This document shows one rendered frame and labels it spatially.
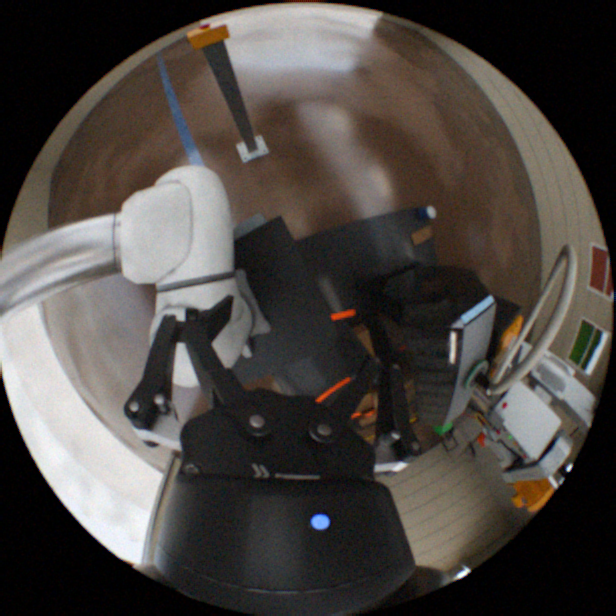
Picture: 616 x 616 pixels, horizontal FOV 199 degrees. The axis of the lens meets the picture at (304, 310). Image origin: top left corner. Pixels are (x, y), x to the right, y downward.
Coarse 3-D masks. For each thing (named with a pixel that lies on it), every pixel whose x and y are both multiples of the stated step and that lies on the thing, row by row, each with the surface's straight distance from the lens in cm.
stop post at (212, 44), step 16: (192, 32) 93; (208, 32) 86; (224, 32) 87; (208, 48) 90; (224, 48) 92; (224, 64) 95; (224, 80) 100; (224, 96) 105; (240, 96) 108; (240, 112) 116; (240, 128) 126; (240, 144) 159; (256, 144) 146
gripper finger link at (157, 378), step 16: (176, 320) 15; (160, 336) 12; (160, 352) 11; (144, 368) 10; (160, 368) 10; (144, 384) 9; (160, 384) 9; (128, 400) 9; (144, 400) 9; (128, 416) 8; (144, 416) 8
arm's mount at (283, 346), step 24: (240, 240) 48; (264, 240) 46; (288, 240) 46; (240, 264) 47; (264, 264) 46; (288, 264) 46; (264, 288) 47; (288, 288) 46; (312, 288) 46; (264, 312) 48; (288, 312) 47; (312, 312) 48; (264, 336) 50; (288, 336) 50; (312, 336) 50; (336, 336) 52; (240, 360) 56; (264, 360) 54; (288, 360) 53
